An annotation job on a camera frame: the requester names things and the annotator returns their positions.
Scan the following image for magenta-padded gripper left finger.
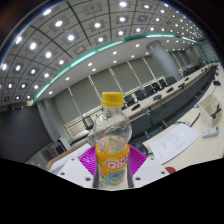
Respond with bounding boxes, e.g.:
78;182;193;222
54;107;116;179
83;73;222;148
56;144;100;190

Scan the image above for long curved conference desk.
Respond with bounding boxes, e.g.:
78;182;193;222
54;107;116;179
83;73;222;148
64;63;221;141

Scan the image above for ceiling lights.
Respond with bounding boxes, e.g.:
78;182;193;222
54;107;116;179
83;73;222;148
0;0;204;101

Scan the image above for white power strip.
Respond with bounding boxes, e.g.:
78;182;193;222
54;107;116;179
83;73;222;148
201;126;220;139

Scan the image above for black office chairs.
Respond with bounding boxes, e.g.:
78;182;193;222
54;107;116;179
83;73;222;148
81;64;201;131

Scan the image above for black desk microphones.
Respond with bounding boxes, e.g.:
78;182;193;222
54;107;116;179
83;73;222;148
130;75;222;112

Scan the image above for white printed paper sheet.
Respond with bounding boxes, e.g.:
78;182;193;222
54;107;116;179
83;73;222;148
148;123;200;165

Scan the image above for flat round red coaster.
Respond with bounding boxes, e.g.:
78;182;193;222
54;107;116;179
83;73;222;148
164;166;177;175

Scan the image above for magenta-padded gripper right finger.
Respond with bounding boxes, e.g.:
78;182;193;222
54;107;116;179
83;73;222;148
127;144;171;189

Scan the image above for yellow-capped orange-label drink bottle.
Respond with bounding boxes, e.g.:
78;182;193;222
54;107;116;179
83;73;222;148
92;91;133;187

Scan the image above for small open white box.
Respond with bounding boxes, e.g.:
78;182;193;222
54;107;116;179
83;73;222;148
198;93;224;128

